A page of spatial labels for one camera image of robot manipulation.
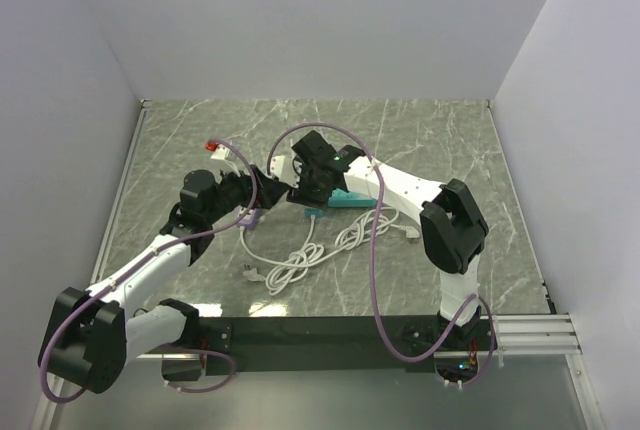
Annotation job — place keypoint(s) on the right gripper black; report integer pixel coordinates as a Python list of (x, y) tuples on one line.
[(300, 196)]

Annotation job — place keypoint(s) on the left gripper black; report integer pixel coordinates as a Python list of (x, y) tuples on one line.
[(268, 190)]

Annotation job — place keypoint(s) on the purple power strip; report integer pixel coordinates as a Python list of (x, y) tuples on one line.
[(250, 220)]

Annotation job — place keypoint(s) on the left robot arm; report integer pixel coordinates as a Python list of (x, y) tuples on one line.
[(93, 333)]

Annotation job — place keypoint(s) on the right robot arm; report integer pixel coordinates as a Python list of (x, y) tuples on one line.
[(452, 226)]

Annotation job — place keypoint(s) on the teal triangular power strip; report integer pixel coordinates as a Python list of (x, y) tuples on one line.
[(347, 199)]

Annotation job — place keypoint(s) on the black base beam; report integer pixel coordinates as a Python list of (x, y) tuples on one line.
[(273, 344)]

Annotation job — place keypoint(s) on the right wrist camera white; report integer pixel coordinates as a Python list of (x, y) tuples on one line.
[(281, 168)]

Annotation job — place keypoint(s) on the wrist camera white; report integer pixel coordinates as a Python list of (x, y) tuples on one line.
[(220, 152), (281, 168)]

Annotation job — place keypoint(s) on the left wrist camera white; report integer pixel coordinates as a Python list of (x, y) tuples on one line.
[(220, 152)]

